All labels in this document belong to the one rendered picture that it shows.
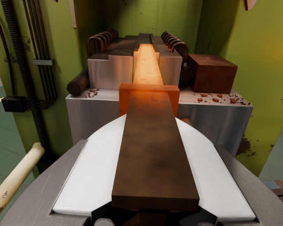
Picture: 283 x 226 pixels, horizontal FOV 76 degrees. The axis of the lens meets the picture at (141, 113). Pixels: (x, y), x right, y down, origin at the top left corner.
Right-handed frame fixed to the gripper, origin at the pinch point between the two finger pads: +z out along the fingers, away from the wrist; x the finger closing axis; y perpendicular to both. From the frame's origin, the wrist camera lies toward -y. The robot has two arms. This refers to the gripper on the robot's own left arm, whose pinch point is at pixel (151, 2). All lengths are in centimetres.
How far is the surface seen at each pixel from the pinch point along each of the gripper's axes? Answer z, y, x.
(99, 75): 21.9, -12.5, -10.0
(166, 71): 20.5, -13.3, 4.6
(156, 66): 8.3, -1.5, 1.2
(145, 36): 37, -50, 0
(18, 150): 143, -36, -104
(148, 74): 6.5, 1.7, 0.1
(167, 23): 37, -59, 9
